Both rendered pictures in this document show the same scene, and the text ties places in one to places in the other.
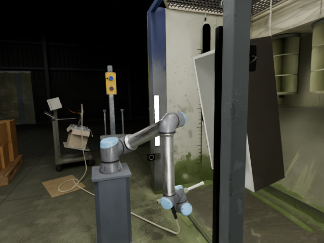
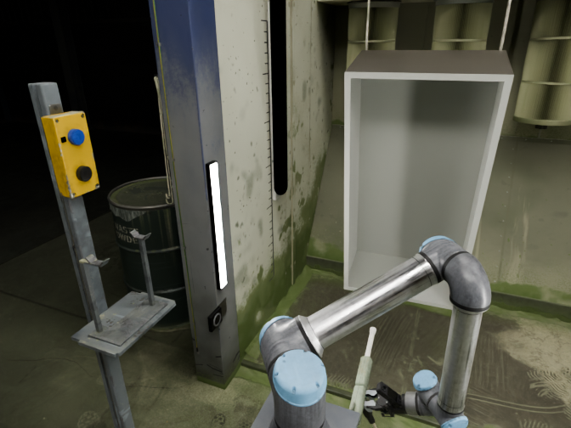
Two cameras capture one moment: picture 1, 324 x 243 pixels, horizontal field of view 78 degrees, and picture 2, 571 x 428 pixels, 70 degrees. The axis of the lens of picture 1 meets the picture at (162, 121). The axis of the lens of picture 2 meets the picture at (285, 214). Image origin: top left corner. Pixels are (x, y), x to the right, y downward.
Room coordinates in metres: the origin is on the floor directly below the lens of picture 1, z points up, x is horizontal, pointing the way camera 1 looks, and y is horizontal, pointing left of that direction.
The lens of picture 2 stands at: (1.09, 1.12, 1.76)
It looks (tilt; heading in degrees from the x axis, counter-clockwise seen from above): 23 degrees down; 311
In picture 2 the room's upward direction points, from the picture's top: 1 degrees counter-clockwise
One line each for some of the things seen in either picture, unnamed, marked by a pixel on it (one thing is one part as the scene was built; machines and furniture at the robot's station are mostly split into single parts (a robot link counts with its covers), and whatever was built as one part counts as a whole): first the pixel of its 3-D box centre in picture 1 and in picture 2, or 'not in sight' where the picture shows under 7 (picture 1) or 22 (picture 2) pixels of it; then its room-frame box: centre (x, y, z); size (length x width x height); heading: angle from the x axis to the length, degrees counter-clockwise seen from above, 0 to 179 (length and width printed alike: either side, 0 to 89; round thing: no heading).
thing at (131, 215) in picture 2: not in sight; (165, 250); (3.31, -0.16, 0.44); 0.59 x 0.58 x 0.89; 179
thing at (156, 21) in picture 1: (157, 105); (200, 184); (2.55, 0.05, 1.14); 0.18 x 0.18 x 2.29; 18
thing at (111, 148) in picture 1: (110, 148); (298, 388); (1.65, 0.44, 0.83); 0.17 x 0.15 x 0.18; 145
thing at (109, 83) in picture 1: (111, 83); (71, 154); (2.46, 0.61, 1.42); 0.12 x 0.06 x 0.26; 108
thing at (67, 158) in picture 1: (69, 131); not in sight; (3.62, 1.71, 0.64); 0.73 x 0.50 x 1.27; 119
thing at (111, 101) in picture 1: (113, 131); (95, 304); (2.51, 0.63, 0.82); 0.06 x 0.06 x 1.64; 18
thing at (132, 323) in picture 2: (114, 123); (122, 283); (2.36, 0.57, 0.95); 0.26 x 0.15 x 0.32; 108
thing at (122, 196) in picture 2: not in sight; (155, 193); (3.31, -0.16, 0.86); 0.54 x 0.54 x 0.01
